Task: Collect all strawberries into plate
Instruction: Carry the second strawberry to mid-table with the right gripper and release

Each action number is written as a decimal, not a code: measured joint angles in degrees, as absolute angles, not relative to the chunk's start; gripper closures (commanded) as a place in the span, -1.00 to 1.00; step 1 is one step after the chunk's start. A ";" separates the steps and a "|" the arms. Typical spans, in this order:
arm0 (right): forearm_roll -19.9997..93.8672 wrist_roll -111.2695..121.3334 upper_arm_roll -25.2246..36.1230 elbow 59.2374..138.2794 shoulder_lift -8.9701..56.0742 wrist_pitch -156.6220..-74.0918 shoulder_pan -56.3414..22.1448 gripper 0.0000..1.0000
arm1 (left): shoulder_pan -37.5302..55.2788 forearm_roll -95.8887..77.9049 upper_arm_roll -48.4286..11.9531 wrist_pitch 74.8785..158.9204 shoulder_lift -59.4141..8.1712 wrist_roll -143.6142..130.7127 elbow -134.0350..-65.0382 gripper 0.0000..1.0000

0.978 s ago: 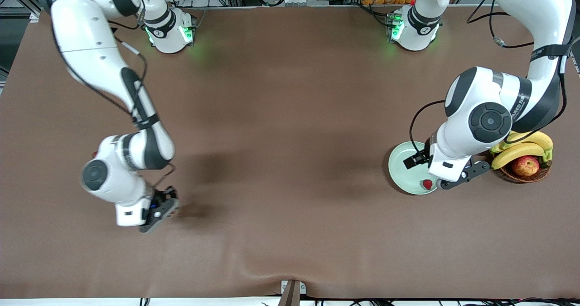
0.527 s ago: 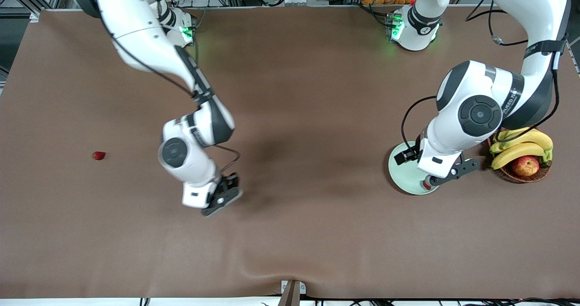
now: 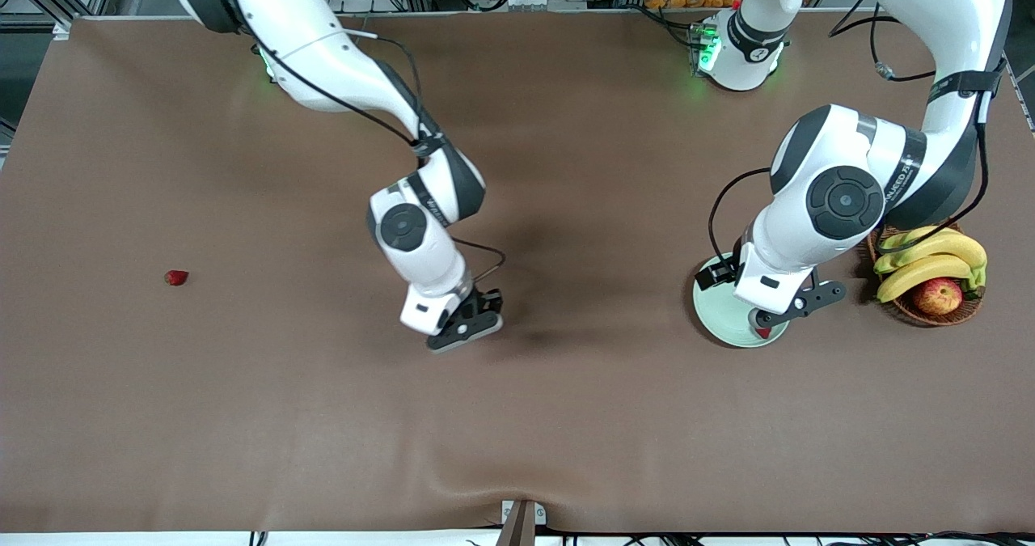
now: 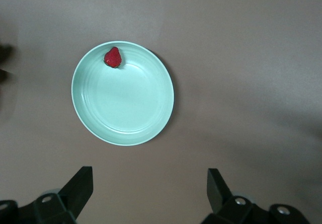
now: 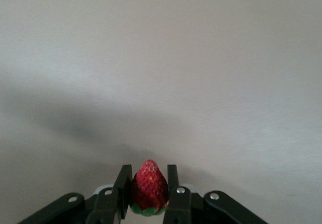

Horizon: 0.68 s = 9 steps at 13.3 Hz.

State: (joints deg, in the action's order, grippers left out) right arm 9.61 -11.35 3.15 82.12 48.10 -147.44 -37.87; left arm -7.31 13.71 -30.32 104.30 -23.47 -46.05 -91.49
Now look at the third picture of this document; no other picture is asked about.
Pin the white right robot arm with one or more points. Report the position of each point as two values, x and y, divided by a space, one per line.
323 61

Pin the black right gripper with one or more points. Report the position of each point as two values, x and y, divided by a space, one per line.
487 298

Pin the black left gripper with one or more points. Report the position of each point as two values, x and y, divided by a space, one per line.
715 273

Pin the brown table cover cloth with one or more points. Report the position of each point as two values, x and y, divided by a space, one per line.
242 408

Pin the yellow banana bunch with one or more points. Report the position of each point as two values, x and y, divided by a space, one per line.
930 269

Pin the brown wicker basket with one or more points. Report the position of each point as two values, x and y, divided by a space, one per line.
930 320

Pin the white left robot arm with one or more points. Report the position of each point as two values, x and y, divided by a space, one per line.
954 12

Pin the grey table edge bracket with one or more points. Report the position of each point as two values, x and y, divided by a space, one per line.
521 522

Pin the pale green round plate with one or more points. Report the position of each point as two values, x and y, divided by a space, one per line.
720 319

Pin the white terminal block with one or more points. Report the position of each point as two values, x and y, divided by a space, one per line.
542 2

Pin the red yellow apple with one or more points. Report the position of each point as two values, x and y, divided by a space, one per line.
938 297

